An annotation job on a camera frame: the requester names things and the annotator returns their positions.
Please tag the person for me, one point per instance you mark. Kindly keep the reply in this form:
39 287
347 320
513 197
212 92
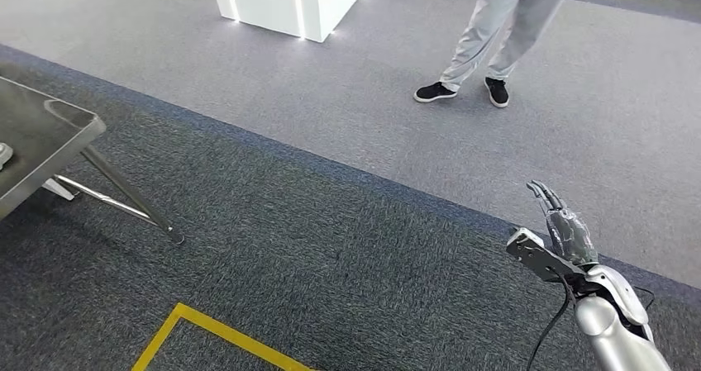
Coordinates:
493 23

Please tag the white plinth with light strips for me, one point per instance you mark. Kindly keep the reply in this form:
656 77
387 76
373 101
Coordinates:
285 2

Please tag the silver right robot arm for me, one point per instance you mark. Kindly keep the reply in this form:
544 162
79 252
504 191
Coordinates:
608 330

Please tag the stainless steel table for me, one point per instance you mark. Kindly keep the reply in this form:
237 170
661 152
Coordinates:
38 138

